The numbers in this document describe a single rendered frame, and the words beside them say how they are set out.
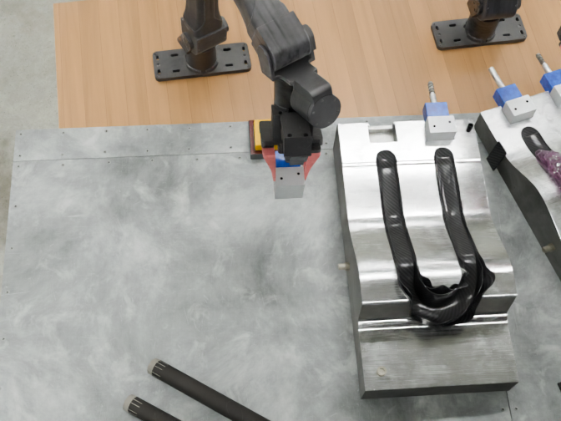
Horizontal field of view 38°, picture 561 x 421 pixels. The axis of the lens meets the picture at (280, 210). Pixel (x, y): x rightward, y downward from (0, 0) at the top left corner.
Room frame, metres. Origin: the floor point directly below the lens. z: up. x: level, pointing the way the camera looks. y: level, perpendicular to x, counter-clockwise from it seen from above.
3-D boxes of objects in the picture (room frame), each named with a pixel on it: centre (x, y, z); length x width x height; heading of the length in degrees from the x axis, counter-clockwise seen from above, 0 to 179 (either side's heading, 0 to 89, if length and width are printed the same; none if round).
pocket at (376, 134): (0.81, -0.18, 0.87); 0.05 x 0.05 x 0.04; 8
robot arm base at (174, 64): (1.01, 0.19, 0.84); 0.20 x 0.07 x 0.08; 103
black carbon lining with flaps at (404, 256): (0.61, -0.27, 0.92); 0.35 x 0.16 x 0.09; 8
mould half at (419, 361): (0.60, -0.26, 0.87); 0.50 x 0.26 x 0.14; 8
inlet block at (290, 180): (0.72, 0.00, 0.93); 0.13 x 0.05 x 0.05; 8
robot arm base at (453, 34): (1.14, -0.40, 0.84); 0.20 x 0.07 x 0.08; 103
